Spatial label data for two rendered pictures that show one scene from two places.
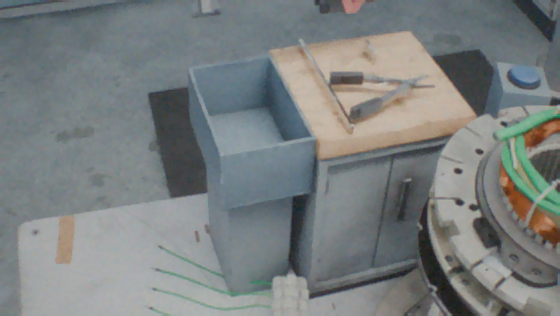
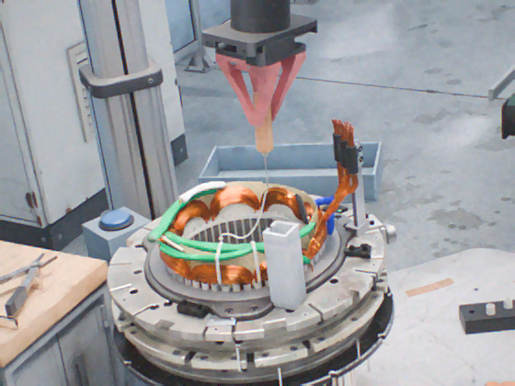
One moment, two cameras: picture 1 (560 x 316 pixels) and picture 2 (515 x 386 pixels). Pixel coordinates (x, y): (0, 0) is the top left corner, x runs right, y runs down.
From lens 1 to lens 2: 0.53 m
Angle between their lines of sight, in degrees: 35
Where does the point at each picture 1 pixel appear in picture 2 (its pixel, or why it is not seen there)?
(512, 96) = (118, 240)
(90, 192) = not seen: outside the picture
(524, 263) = (239, 308)
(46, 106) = not seen: outside the picture
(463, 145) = (121, 275)
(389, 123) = (41, 305)
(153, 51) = not seen: outside the picture
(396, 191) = (74, 373)
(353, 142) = (24, 334)
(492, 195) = (176, 287)
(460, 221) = (167, 316)
